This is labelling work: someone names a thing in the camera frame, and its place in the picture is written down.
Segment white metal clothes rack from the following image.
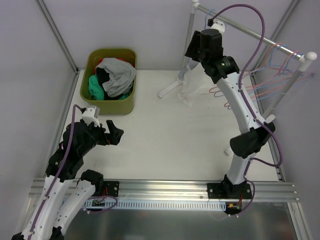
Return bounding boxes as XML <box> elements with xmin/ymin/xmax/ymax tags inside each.
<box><xmin>156</xmin><ymin>0</ymin><xmax>317</xmax><ymax>156</ymax></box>

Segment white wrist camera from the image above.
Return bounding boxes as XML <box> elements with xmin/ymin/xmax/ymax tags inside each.
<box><xmin>81</xmin><ymin>106</ymin><xmax>101</xmax><ymax>127</ymax></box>
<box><xmin>207</xmin><ymin>18</ymin><xmax>226</xmax><ymax>34</ymax></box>

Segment green tank top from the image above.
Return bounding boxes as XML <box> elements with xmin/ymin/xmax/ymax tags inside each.
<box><xmin>87</xmin><ymin>74</ymin><xmax>133</xmax><ymax>101</ymax></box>

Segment grey tank top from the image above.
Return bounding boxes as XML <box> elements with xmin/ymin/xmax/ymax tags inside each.
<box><xmin>96</xmin><ymin>58</ymin><xmax>136</xmax><ymax>98</ymax></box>

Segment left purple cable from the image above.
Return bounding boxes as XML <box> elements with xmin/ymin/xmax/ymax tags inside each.
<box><xmin>27</xmin><ymin>104</ymin><xmax>87</xmax><ymax>235</ymax></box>

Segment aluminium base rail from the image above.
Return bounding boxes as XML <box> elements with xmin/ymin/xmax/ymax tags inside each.
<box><xmin>28</xmin><ymin>177</ymin><xmax>298</xmax><ymax>202</ymax></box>

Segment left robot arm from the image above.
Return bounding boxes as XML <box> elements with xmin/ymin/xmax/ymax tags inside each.
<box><xmin>12</xmin><ymin>120</ymin><xmax>124</xmax><ymax>240</ymax></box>

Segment blue hanger of white top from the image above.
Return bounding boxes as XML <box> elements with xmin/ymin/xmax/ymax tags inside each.
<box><xmin>178</xmin><ymin>8</ymin><xmax>215</xmax><ymax>81</ymax></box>

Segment red tank top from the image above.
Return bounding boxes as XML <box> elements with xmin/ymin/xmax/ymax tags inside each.
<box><xmin>98</xmin><ymin>57</ymin><xmax>125</xmax><ymax>64</ymax></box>

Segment white slotted cable duct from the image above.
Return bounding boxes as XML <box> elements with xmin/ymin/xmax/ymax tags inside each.
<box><xmin>82</xmin><ymin>198</ymin><xmax>227</xmax><ymax>212</ymax></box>

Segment black tank top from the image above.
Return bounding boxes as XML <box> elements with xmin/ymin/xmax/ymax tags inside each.
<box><xmin>96</xmin><ymin>68</ymin><xmax>133</xmax><ymax>101</ymax></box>

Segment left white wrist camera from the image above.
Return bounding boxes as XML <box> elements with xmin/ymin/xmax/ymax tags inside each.
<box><xmin>81</xmin><ymin>106</ymin><xmax>101</xmax><ymax>127</ymax></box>

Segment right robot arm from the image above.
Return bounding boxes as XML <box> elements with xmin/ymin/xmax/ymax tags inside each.
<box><xmin>185</xmin><ymin>29</ymin><xmax>276</xmax><ymax>199</ymax></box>

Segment blue hanger of black top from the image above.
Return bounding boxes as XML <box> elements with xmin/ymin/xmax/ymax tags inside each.
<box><xmin>227</xmin><ymin>67</ymin><xmax>301</xmax><ymax>110</ymax></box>

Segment olive green plastic basket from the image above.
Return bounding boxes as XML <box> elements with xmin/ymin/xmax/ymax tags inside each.
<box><xmin>80</xmin><ymin>48</ymin><xmax>137</xmax><ymax>115</ymax></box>

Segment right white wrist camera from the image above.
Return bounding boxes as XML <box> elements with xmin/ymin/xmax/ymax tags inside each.
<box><xmin>207</xmin><ymin>18</ymin><xmax>226</xmax><ymax>34</ymax></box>

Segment white tank top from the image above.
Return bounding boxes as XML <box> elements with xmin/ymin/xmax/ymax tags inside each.
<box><xmin>177</xmin><ymin>63</ymin><xmax>215</xmax><ymax>106</ymax></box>

